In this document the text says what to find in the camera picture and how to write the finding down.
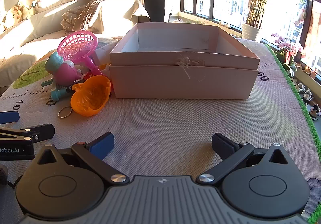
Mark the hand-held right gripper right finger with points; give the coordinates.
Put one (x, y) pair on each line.
(223, 146)

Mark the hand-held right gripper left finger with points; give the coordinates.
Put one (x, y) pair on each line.
(101, 147)

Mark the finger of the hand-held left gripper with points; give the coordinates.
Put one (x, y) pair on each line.
(10, 117)
(42, 131)

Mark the orange toy mold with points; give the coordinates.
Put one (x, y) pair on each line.
(90, 96)

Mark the teal and pink toy figure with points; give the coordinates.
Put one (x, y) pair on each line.
(62, 70)

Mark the pale pink cardboard box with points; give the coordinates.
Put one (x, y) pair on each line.
(183, 80)

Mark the pink toy net scoop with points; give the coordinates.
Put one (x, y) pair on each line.
(75, 44)

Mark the printed ruler play mat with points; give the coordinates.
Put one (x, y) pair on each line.
(163, 118)

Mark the yellow-orange toy piece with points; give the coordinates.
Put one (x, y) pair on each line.
(104, 66)

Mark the beige sofa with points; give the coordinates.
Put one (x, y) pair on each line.
(37, 30)

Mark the tan lion plush toy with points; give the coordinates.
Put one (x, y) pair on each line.
(13, 15)

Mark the small beige plush toy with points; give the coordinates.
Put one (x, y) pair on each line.
(35, 1)

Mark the pink orchid plant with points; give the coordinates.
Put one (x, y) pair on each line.
(288, 45)

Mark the crumpled brown blanket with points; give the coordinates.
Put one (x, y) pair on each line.
(85, 13)

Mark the potted palm in white pot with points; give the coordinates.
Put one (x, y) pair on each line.
(260, 0)

